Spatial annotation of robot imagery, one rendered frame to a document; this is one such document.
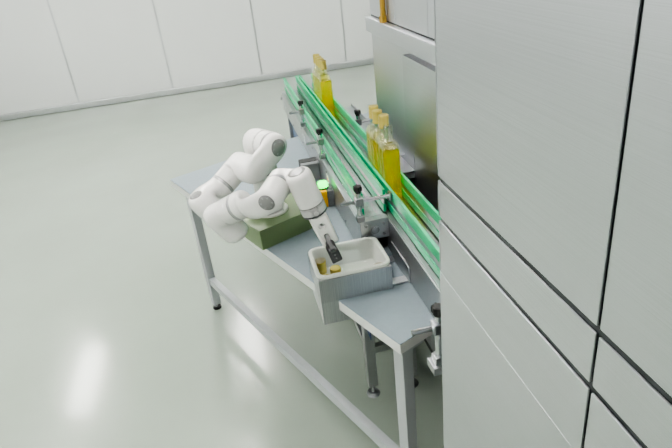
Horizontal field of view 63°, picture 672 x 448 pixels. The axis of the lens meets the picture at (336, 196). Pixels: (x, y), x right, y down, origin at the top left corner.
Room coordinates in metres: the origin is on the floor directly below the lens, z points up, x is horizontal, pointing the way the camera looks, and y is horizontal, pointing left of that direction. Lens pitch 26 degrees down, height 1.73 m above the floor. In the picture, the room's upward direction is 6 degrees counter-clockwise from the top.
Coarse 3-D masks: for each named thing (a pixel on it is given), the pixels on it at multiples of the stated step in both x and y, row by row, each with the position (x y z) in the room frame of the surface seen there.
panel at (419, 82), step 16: (416, 64) 1.76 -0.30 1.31; (416, 80) 1.77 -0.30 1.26; (432, 80) 1.63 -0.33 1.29; (416, 96) 1.77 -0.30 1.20; (432, 96) 1.63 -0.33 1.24; (416, 112) 1.78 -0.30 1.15; (432, 112) 1.64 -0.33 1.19; (416, 128) 1.78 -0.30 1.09; (432, 128) 1.64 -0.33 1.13; (416, 144) 1.79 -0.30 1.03; (432, 144) 1.64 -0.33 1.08; (432, 160) 1.65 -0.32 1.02
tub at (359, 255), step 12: (360, 240) 1.50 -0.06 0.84; (372, 240) 1.50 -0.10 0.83; (312, 252) 1.47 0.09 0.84; (324, 252) 1.48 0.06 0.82; (348, 252) 1.49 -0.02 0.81; (360, 252) 1.50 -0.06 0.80; (372, 252) 1.50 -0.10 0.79; (384, 252) 1.41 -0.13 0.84; (312, 264) 1.39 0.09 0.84; (336, 264) 1.48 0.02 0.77; (348, 264) 1.48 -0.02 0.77; (360, 264) 1.47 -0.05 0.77; (372, 264) 1.46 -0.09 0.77; (384, 264) 1.35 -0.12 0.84; (324, 276) 1.32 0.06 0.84; (336, 276) 1.32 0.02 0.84
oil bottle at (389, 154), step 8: (384, 144) 1.67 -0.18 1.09; (392, 144) 1.67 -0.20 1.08; (384, 152) 1.66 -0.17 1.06; (392, 152) 1.67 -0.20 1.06; (384, 160) 1.66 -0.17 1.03; (392, 160) 1.67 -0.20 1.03; (384, 168) 1.67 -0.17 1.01; (392, 168) 1.67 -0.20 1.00; (384, 176) 1.67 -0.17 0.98; (392, 176) 1.67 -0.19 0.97; (400, 176) 1.67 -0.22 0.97; (392, 184) 1.67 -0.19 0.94; (400, 184) 1.67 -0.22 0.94; (400, 192) 1.67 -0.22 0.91
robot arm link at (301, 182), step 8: (280, 168) 1.44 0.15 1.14; (288, 168) 1.43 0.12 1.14; (296, 168) 1.40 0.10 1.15; (304, 168) 1.39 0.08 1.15; (280, 176) 1.40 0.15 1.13; (288, 176) 1.38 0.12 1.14; (296, 176) 1.36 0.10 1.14; (304, 176) 1.36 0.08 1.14; (312, 176) 1.38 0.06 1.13; (288, 184) 1.37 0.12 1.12; (296, 184) 1.35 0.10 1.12; (304, 184) 1.35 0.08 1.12; (312, 184) 1.37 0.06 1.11; (296, 192) 1.36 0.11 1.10; (304, 192) 1.35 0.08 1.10; (312, 192) 1.36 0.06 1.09; (320, 192) 1.39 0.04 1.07; (296, 200) 1.37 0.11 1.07; (304, 200) 1.35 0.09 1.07; (312, 200) 1.36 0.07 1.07; (320, 200) 1.37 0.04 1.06; (304, 208) 1.36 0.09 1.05
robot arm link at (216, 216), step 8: (224, 200) 1.47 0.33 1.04; (208, 208) 1.50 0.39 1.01; (216, 208) 1.47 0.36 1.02; (224, 208) 1.45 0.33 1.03; (208, 216) 1.48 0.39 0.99; (216, 216) 1.46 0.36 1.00; (224, 216) 1.45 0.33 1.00; (208, 224) 1.48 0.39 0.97; (216, 224) 1.47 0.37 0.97; (224, 224) 1.46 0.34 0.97; (232, 224) 1.48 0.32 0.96; (240, 224) 1.50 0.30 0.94; (216, 232) 1.49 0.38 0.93; (224, 232) 1.48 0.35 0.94; (232, 232) 1.48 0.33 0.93; (240, 232) 1.49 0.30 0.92; (232, 240) 1.48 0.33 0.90
